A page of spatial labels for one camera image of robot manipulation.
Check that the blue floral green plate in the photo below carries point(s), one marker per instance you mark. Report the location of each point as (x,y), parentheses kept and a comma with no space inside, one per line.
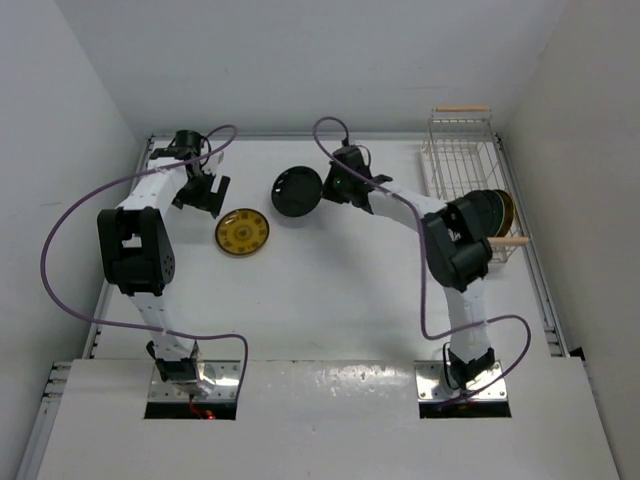
(498,213)

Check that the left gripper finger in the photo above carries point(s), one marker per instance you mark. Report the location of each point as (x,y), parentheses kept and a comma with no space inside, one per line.
(184,198)
(216,199)

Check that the yellow patterned plate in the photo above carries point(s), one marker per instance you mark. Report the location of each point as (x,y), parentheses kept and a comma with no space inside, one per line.
(508,215)
(242,232)

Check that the metal base plate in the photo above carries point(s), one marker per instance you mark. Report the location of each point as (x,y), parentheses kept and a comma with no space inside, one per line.
(215,382)
(431,386)

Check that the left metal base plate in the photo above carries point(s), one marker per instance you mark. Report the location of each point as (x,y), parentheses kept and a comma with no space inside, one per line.
(215,382)

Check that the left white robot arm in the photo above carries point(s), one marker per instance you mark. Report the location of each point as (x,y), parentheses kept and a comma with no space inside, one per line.
(138,258)

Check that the black plate front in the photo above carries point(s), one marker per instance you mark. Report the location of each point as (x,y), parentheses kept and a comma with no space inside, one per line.
(484,208)

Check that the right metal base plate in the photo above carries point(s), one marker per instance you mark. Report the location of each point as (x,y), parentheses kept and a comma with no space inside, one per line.
(431,386)

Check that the black plate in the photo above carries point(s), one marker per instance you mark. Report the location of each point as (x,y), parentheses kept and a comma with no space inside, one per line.
(484,208)
(297,191)

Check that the right aluminium table rail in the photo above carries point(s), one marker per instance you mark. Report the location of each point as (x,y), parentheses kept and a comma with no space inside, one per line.
(558,339)

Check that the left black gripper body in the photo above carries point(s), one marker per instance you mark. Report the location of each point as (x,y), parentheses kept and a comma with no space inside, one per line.
(198,188)

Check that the wire dish rack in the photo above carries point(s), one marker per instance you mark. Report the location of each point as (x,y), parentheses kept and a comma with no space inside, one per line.
(470,124)

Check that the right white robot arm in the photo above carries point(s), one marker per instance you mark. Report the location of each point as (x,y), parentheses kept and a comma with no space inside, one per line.
(454,251)

